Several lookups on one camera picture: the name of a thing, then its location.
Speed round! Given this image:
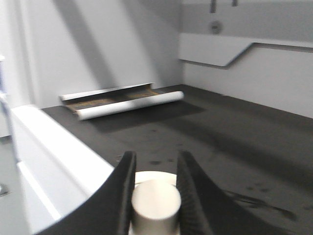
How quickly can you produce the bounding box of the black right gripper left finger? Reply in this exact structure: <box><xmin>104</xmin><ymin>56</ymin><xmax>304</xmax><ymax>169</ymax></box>
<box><xmin>38</xmin><ymin>151</ymin><xmax>136</xmax><ymax>235</ymax></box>

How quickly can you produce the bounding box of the white baffle panel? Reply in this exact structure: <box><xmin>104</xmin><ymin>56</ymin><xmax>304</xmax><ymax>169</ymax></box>
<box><xmin>179</xmin><ymin>33</ymin><xmax>313</xmax><ymax>67</ymax></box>

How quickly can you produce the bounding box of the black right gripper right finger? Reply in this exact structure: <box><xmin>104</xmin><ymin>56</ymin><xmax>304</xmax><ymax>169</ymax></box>
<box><xmin>176</xmin><ymin>151</ymin><xmax>287</xmax><ymax>235</ymax></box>

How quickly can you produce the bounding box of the glass jar with white lid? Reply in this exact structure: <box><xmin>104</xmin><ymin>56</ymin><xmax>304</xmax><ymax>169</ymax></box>
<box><xmin>129</xmin><ymin>171</ymin><xmax>181</xmax><ymax>235</ymax></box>

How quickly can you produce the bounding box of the white rolled paper liner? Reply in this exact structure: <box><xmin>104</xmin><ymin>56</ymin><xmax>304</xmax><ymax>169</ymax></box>
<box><xmin>76</xmin><ymin>91</ymin><xmax>184</xmax><ymax>120</ymax></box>

